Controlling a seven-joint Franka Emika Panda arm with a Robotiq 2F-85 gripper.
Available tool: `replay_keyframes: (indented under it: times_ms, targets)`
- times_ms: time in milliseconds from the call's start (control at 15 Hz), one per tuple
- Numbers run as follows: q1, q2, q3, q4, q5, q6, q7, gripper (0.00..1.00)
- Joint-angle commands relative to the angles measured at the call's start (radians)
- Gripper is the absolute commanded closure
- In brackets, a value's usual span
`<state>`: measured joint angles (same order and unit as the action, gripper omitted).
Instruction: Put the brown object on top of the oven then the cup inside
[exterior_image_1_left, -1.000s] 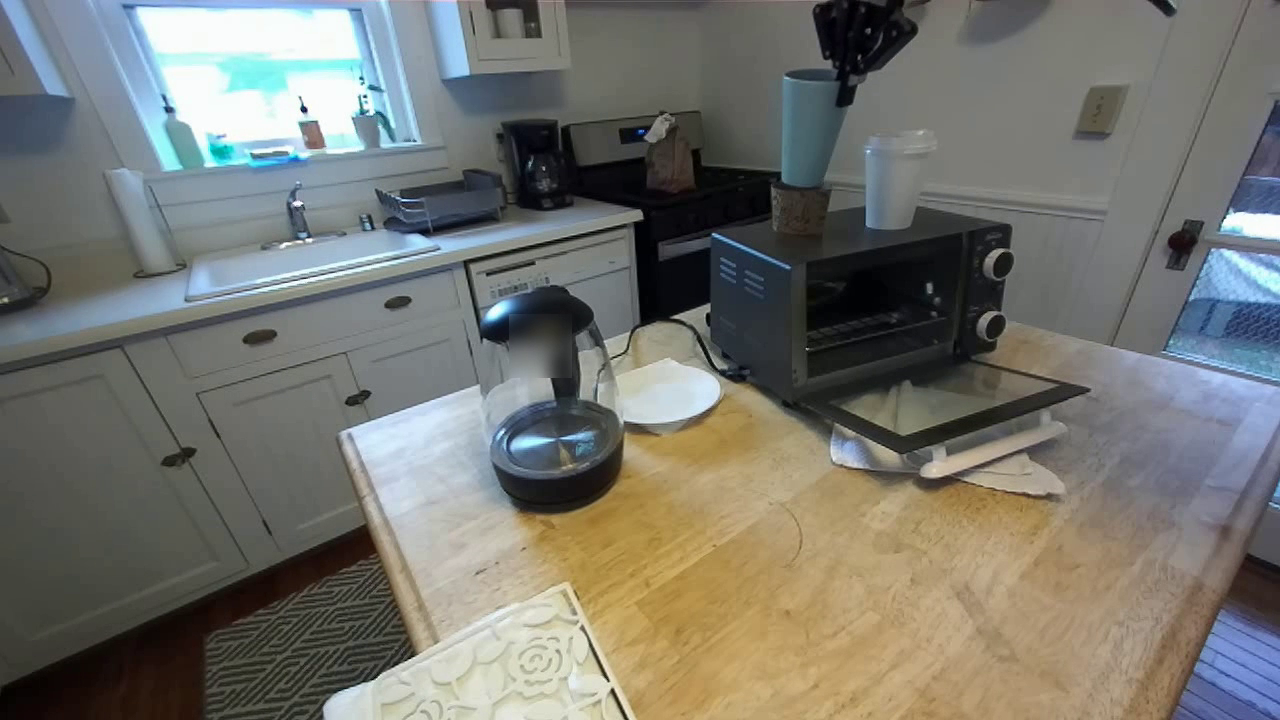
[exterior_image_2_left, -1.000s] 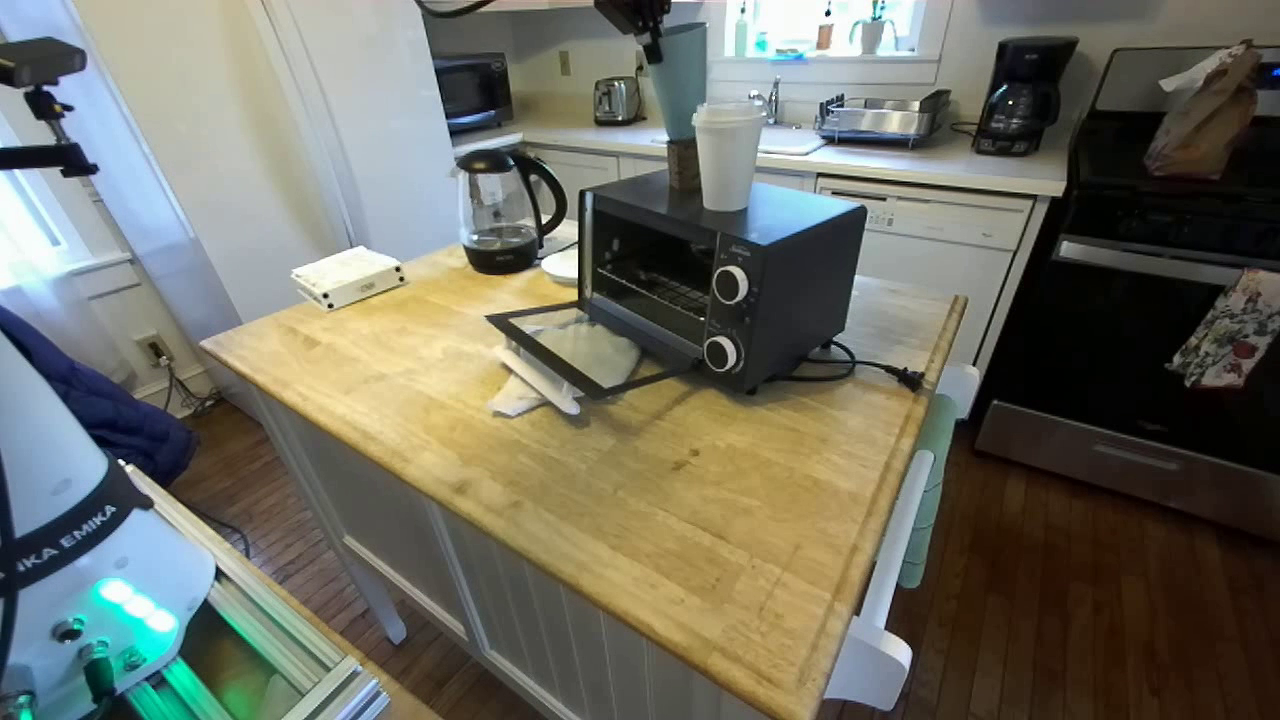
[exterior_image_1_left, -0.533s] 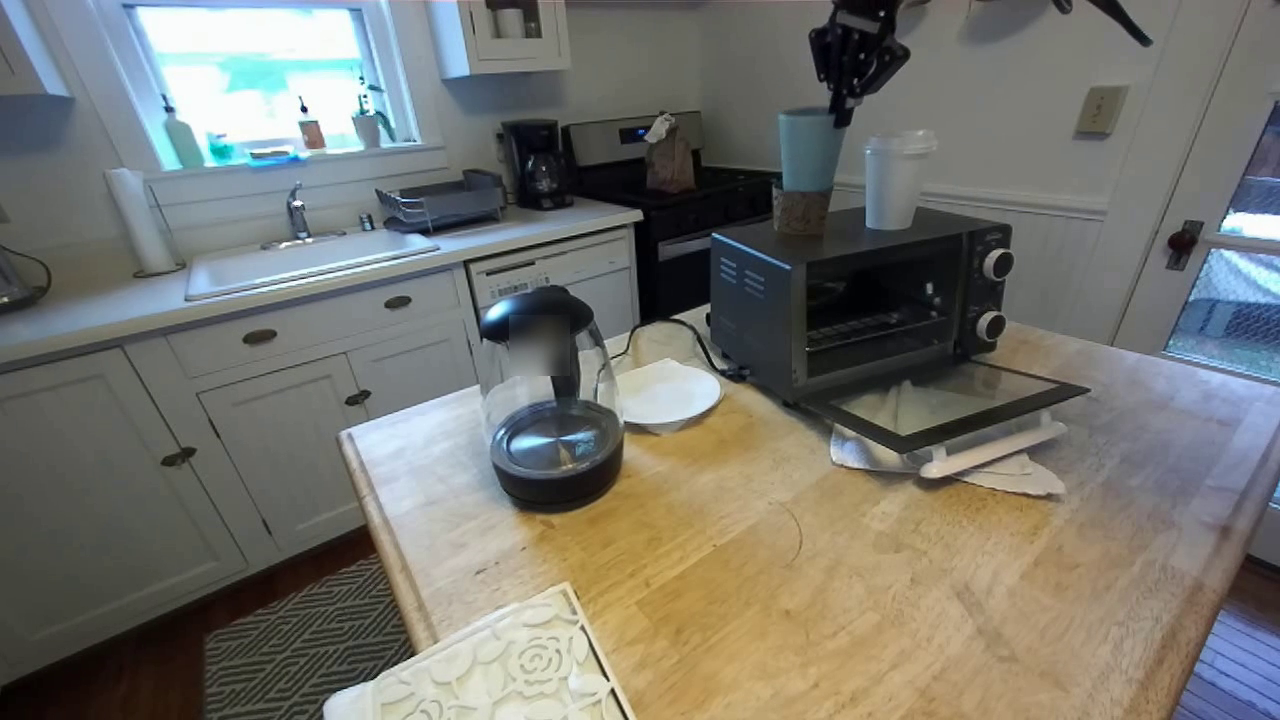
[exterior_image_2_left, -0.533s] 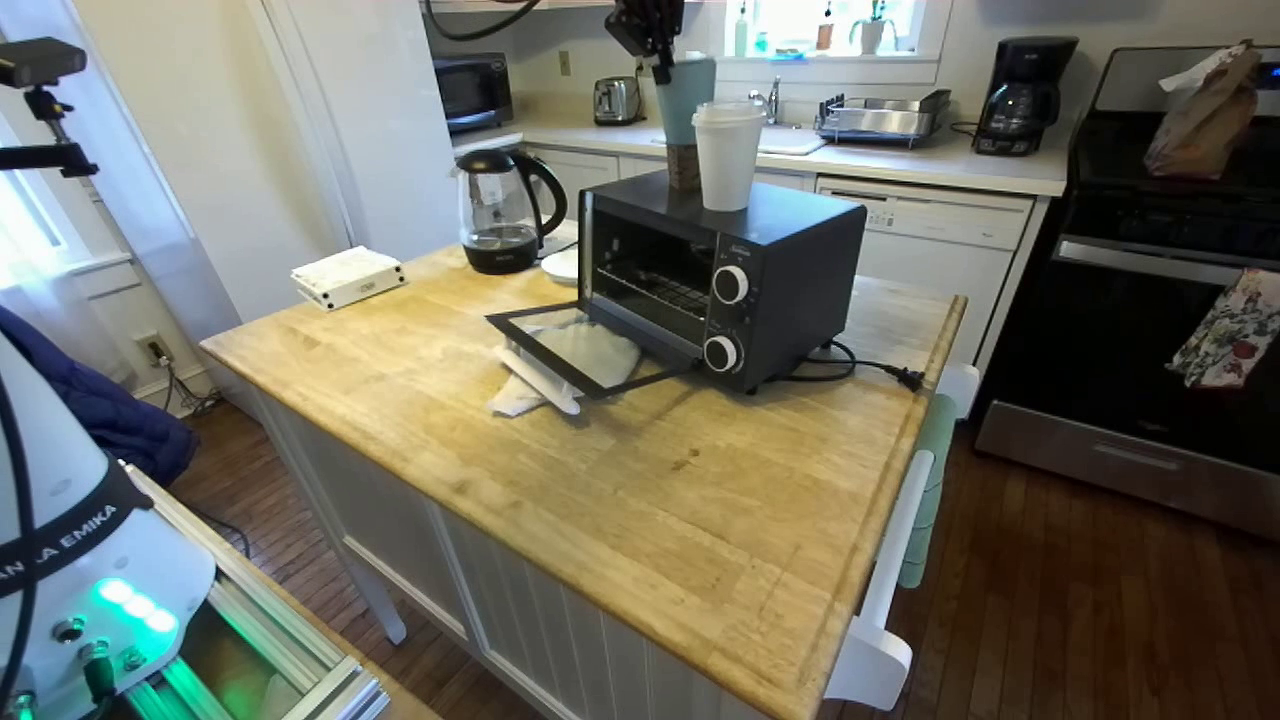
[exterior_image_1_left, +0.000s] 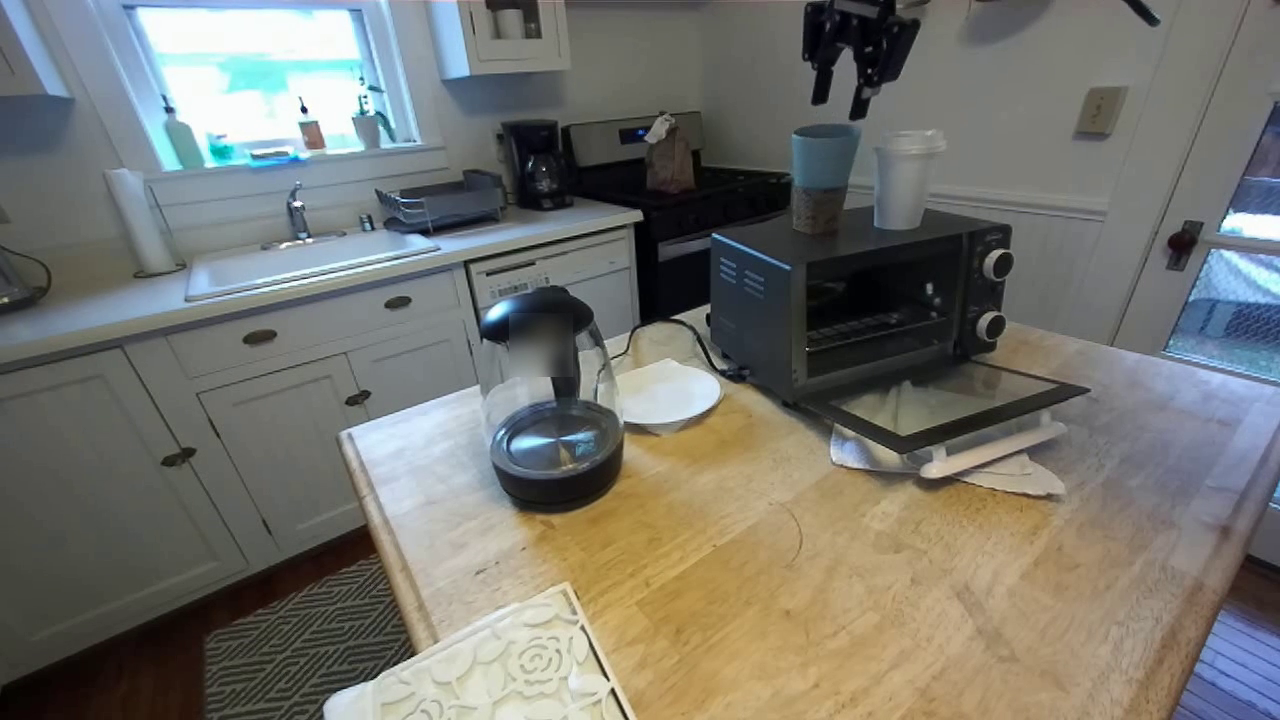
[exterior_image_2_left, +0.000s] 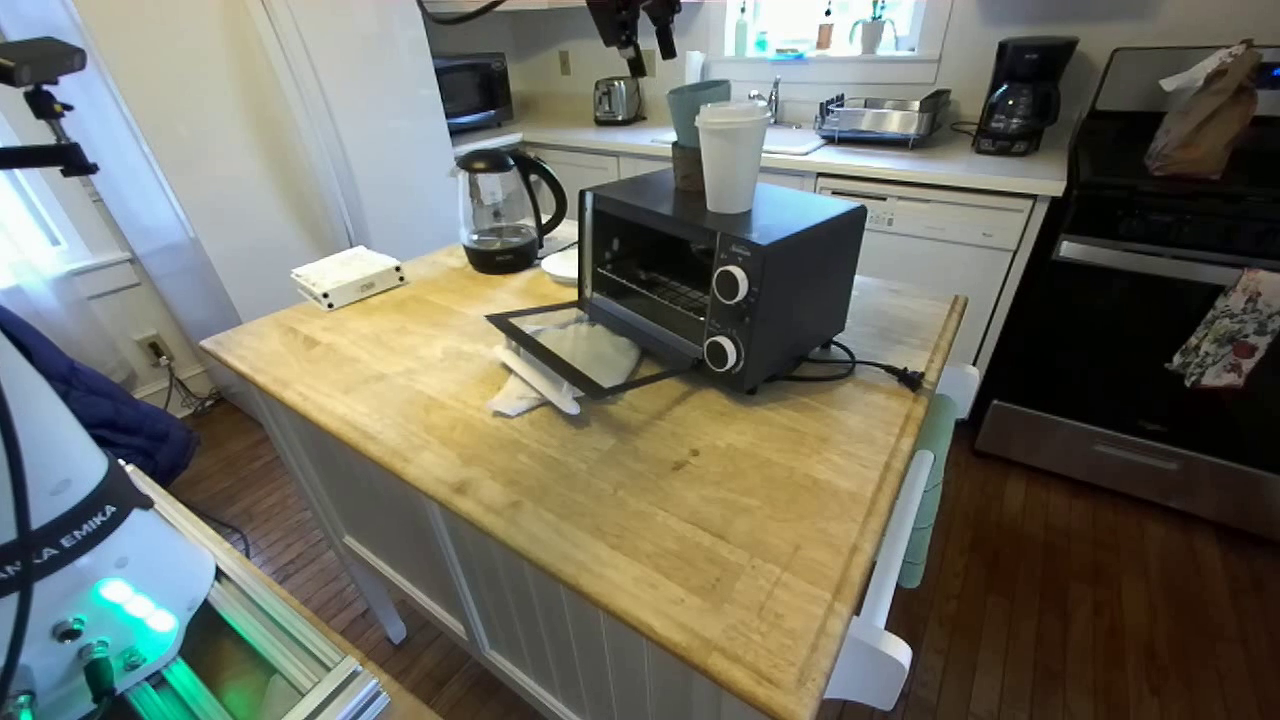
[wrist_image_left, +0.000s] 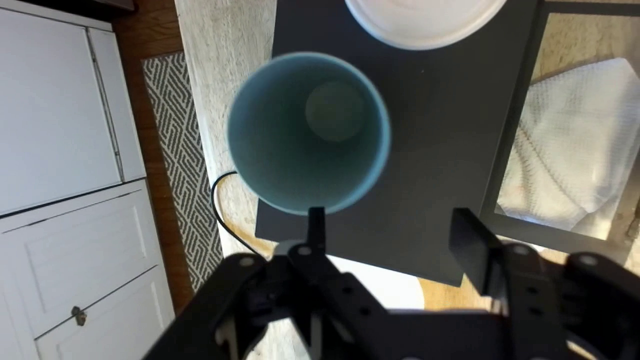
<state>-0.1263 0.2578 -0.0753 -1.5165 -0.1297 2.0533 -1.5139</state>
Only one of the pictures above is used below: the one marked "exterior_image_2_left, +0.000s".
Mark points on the silver toaster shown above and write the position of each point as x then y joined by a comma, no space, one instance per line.
617,101

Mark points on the metal dish rack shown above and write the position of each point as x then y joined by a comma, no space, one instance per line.
880,123

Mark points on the black toaster oven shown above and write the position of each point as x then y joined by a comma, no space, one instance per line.
774,283

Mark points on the white island towel bar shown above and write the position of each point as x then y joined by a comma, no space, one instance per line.
872,640

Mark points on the white paper towel roll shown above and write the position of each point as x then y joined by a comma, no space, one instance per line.
693,66

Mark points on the black kitchen stove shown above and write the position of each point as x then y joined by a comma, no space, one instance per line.
1105,344

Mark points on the blue cloth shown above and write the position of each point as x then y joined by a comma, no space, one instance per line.
95,403

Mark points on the chrome sink faucet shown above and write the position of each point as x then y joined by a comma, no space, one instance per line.
774,101

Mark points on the white paper cup with lid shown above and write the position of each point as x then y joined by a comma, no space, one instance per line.
728,161

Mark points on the teal plastic cup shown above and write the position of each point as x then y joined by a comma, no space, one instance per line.
693,111

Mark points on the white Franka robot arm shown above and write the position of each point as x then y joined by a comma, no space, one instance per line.
64,467

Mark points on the windowsill bottle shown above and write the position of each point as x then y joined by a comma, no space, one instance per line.
826,29
741,35

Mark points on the white cloth under oven door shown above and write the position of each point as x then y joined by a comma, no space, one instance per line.
526,386

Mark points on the white kitchen island cabinet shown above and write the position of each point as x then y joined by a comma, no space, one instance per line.
532,612

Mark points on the wall outlet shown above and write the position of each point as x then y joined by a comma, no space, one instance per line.
155,351

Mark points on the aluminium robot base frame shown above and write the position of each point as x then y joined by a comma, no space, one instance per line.
280,640

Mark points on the black camera on tripod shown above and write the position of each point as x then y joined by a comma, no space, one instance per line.
47,74

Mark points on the brown paper bag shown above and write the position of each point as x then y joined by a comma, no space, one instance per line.
1206,123

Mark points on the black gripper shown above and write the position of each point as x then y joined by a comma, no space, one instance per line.
617,15

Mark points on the white flat box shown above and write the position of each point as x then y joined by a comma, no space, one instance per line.
346,276

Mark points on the white dishwasher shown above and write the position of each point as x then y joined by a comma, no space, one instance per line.
933,240

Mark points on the glass electric kettle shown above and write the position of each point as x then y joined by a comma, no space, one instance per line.
502,214

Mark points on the floral dish towel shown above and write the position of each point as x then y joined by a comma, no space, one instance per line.
1233,332

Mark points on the black coffee maker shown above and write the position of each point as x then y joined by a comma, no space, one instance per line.
1023,101

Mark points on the small plant pot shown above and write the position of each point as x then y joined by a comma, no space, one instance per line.
869,35

